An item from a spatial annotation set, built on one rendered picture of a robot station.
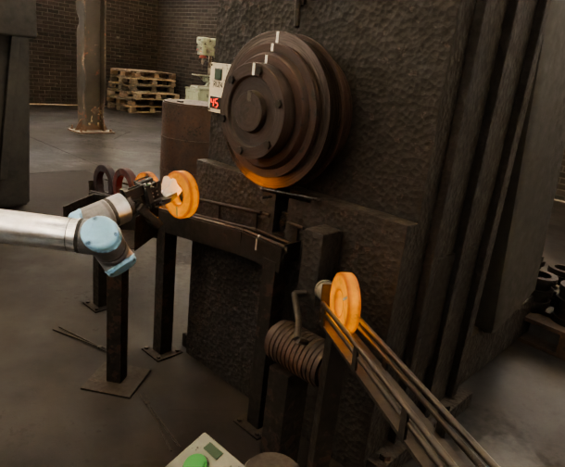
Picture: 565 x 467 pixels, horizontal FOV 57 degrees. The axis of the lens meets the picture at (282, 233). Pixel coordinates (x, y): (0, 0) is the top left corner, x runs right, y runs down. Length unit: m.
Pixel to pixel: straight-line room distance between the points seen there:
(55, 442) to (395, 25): 1.67
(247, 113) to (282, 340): 0.67
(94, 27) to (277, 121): 7.20
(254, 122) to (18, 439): 1.29
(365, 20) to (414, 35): 0.17
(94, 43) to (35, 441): 7.14
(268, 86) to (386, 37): 0.36
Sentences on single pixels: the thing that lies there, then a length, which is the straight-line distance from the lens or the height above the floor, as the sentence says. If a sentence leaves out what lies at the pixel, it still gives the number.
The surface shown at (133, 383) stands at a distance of 2.20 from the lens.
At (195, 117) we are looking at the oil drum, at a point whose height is 0.79.
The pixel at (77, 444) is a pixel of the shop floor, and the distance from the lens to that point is 1.97.
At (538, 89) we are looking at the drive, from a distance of 2.08.
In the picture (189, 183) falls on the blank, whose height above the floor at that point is 0.88.
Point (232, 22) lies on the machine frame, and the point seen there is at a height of 1.38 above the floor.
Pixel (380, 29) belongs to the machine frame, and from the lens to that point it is 1.59.
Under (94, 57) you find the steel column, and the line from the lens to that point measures 8.58.
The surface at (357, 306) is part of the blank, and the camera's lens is 1.25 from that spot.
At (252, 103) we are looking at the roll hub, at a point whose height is 1.14.
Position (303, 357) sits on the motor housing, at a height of 0.50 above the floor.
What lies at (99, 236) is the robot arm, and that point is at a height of 0.81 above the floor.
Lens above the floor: 1.25
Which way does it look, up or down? 18 degrees down
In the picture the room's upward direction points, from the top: 6 degrees clockwise
